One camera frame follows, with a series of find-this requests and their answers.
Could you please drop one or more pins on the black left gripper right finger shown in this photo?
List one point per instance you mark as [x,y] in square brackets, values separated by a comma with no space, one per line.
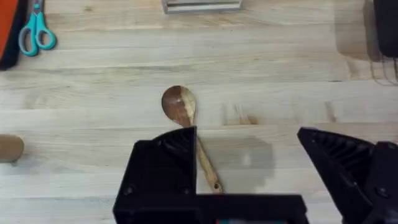
[345,174]

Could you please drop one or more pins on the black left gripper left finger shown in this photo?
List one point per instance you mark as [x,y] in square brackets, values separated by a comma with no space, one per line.
[164,168]

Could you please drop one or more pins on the orange and black case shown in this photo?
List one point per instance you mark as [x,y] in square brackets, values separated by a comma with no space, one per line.
[8,29]

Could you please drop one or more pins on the grey metal box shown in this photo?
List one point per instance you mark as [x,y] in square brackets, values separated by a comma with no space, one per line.
[201,5]

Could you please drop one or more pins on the wooden spoon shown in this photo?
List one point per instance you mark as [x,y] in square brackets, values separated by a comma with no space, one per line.
[179,105]

